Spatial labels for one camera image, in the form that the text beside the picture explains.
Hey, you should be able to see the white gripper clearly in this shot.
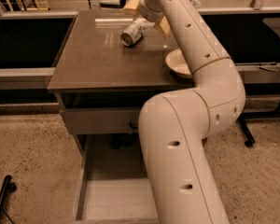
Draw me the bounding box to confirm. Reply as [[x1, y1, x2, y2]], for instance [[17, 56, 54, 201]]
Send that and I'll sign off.
[[122, 0, 170, 37]]

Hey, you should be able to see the silver 7up can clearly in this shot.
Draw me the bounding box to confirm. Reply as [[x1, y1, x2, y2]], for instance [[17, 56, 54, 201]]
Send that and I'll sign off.
[[120, 19, 154, 47]]

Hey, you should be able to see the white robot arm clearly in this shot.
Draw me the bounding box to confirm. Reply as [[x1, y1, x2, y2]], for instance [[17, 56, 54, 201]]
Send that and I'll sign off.
[[126, 0, 245, 224]]

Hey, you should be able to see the grey drawer cabinet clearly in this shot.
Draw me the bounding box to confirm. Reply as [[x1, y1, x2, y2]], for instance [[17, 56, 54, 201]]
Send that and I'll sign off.
[[48, 10, 193, 151]]

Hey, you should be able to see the grey top drawer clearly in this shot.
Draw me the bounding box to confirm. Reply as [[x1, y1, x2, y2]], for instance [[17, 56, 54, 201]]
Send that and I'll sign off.
[[61, 107, 140, 134]]

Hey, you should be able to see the open grey middle drawer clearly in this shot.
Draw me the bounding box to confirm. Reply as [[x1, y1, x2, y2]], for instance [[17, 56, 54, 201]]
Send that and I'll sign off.
[[73, 134, 159, 224]]

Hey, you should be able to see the white bowl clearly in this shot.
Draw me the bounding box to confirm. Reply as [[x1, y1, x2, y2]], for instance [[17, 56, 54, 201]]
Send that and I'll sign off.
[[165, 49, 192, 78]]

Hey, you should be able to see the black stand leg right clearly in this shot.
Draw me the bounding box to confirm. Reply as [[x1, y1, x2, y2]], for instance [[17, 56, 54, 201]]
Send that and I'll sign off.
[[238, 102, 280, 147]]

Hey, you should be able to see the black stand leg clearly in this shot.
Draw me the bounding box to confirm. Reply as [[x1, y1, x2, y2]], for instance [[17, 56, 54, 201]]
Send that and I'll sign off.
[[0, 175, 17, 224], [238, 102, 280, 147]]

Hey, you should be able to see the black stand leg left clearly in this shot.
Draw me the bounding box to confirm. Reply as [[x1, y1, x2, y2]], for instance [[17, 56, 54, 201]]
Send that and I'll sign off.
[[0, 175, 17, 224]]

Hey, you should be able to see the black drawer handle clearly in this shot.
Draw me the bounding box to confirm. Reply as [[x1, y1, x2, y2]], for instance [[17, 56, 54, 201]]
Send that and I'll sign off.
[[129, 121, 138, 129]]

